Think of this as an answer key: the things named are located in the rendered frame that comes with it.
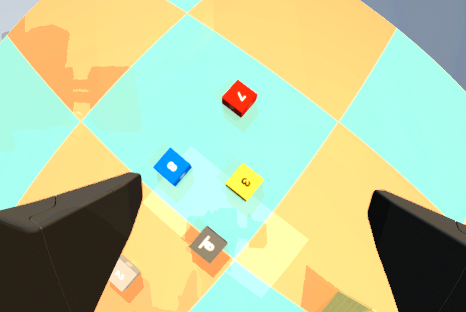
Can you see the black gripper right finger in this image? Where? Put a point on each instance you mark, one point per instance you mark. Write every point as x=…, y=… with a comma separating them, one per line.
x=423, y=254

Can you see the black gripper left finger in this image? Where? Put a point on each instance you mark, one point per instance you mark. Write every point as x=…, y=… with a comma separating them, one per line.
x=57, y=254

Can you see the blue block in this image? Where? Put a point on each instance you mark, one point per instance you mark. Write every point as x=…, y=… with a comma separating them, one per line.
x=172, y=167

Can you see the red block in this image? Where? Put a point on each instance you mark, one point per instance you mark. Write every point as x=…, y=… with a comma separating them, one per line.
x=239, y=98

